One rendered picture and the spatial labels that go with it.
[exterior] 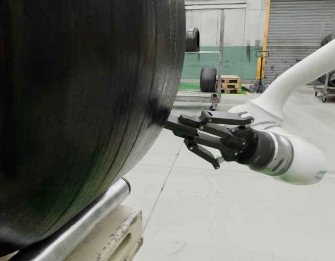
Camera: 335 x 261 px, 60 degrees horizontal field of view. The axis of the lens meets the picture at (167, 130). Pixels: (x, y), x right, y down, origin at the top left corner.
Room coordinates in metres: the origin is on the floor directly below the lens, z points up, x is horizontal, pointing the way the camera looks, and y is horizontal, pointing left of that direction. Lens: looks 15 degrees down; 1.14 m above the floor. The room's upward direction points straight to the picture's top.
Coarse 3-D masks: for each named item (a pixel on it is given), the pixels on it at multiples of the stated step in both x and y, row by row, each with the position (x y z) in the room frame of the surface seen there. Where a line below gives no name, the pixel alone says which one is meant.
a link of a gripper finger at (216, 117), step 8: (208, 112) 0.49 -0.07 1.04; (216, 112) 0.50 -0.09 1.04; (224, 112) 0.51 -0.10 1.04; (240, 112) 0.52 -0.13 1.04; (208, 120) 0.47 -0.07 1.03; (216, 120) 0.48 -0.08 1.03; (224, 120) 0.49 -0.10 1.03; (232, 120) 0.49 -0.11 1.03; (240, 120) 0.50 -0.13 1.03; (248, 120) 0.50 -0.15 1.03
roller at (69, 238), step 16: (112, 192) 0.44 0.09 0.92; (128, 192) 0.48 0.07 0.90; (96, 208) 0.39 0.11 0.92; (112, 208) 0.42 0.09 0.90; (80, 224) 0.35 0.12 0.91; (96, 224) 0.38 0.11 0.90; (48, 240) 0.30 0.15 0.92; (64, 240) 0.32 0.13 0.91; (80, 240) 0.34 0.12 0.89; (16, 256) 0.27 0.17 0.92; (32, 256) 0.28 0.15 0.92; (48, 256) 0.29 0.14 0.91; (64, 256) 0.31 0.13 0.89
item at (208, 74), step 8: (224, 16) 6.23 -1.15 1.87; (224, 24) 6.23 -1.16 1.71; (192, 32) 5.85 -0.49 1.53; (192, 40) 5.81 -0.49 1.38; (192, 48) 5.87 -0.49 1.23; (208, 72) 5.77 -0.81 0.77; (216, 72) 5.84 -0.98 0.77; (200, 80) 5.78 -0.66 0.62; (208, 80) 5.70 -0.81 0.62; (200, 88) 5.84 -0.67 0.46; (208, 88) 5.74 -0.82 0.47; (176, 96) 6.39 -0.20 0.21; (184, 96) 6.39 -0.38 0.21; (192, 96) 6.36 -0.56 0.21; (200, 96) 6.32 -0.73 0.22; (208, 96) 6.32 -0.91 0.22; (216, 96) 6.27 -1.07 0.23; (216, 104) 5.73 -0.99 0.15
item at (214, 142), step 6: (198, 132) 0.51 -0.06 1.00; (192, 138) 0.47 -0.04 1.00; (198, 138) 0.48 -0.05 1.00; (204, 138) 0.49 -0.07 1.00; (210, 138) 0.51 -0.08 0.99; (216, 138) 0.52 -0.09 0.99; (204, 144) 0.49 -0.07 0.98; (210, 144) 0.50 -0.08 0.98; (216, 144) 0.50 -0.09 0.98; (222, 144) 0.51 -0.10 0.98; (222, 150) 0.51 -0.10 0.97; (228, 150) 0.51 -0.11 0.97; (234, 150) 0.51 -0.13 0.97
